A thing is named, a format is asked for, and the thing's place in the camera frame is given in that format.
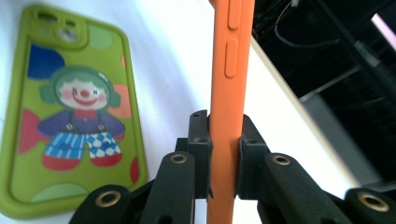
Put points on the orange phone case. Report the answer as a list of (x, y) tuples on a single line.
[(229, 93)]

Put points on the wooden table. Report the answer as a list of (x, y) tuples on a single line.
[(299, 102)]

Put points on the green cartoon phone case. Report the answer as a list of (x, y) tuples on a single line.
[(74, 118)]

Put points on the black metal stand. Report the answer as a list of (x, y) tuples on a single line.
[(364, 53)]

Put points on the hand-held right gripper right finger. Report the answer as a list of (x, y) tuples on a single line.
[(252, 155)]

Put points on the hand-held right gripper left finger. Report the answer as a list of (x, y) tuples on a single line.
[(199, 146)]

